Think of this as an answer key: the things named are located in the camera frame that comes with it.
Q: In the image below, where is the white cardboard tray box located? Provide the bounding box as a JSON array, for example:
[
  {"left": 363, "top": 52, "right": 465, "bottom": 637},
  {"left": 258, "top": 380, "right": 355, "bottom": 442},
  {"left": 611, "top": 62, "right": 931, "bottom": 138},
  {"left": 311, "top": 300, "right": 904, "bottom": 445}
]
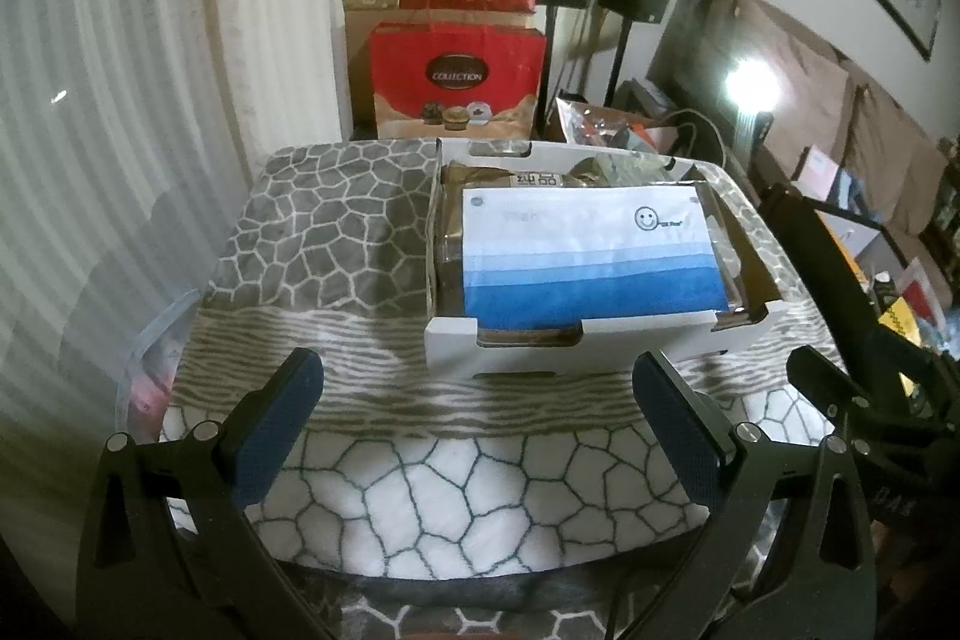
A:
[{"left": 423, "top": 140, "right": 788, "bottom": 380}]

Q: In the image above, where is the black storage bin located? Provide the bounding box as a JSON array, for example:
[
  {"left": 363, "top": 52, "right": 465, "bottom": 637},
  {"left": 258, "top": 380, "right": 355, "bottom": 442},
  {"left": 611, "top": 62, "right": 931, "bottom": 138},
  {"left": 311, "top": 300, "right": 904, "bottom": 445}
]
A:
[{"left": 757, "top": 180, "right": 960, "bottom": 387}]

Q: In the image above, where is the large gold foil bag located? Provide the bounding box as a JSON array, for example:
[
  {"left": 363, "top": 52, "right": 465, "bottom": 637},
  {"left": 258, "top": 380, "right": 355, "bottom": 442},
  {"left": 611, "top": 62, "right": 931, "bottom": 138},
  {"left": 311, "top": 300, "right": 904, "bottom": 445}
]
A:
[{"left": 441, "top": 156, "right": 674, "bottom": 188}]

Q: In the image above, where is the brown pillow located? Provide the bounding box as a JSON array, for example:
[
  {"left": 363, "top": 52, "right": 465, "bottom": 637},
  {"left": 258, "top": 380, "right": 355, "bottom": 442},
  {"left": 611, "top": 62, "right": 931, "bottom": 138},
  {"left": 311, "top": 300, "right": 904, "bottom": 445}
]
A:
[
  {"left": 843, "top": 83, "right": 947, "bottom": 236},
  {"left": 674, "top": 0, "right": 854, "bottom": 182}
]

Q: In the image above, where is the white blue paper bag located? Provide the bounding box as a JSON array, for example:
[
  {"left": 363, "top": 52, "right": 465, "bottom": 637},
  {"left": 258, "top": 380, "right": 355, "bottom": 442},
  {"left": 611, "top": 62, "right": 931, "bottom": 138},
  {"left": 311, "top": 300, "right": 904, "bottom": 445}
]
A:
[{"left": 457, "top": 180, "right": 734, "bottom": 333}]

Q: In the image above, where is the pink box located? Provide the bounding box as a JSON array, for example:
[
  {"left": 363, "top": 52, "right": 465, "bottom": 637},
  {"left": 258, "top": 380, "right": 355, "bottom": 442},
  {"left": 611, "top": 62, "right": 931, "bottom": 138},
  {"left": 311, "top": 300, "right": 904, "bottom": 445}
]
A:
[{"left": 793, "top": 146, "right": 839, "bottom": 202}]

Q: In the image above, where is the red collection gift bag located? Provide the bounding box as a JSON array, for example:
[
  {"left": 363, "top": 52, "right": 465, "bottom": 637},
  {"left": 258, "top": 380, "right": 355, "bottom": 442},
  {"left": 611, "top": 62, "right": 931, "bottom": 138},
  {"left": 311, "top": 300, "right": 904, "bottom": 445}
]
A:
[{"left": 370, "top": 23, "right": 545, "bottom": 140}]

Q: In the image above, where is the brown pillow right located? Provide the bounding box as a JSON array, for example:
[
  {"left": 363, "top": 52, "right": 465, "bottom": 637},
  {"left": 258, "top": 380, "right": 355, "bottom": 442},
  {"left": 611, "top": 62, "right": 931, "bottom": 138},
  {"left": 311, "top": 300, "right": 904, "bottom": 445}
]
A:
[{"left": 843, "top": 83, "right": 947, "bottom": 236}]

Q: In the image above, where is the brown pillow left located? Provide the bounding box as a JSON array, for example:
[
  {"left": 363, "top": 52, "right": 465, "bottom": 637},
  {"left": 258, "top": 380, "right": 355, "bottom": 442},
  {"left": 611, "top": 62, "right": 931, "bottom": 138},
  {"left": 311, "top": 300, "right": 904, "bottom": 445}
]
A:
[{"left": 674, "top": 0, "right": 854, "bottom": 182}]

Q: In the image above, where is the bright lamp device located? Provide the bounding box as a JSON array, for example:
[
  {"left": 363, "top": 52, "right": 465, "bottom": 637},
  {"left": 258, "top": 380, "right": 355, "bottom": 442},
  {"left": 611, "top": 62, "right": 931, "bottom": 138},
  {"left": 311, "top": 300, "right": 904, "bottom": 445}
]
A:
[{"left": 724, "top": 57, "right": 784, "bottom": 117}]

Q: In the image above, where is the cluttered cardboard box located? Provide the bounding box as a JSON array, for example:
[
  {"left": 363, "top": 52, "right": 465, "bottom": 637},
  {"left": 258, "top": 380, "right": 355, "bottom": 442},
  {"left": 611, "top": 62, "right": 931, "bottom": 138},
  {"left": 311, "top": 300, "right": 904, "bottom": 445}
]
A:
[{"left": 555, "top": 97, "right": 697, "bottom": 154}]

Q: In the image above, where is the yellow black booklet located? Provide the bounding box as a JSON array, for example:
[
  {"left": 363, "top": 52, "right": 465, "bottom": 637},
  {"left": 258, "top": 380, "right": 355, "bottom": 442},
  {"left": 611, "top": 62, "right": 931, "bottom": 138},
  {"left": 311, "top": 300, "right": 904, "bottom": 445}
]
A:
[{"left": 878, "top": 296, "right": 924, "bottom": 347}]

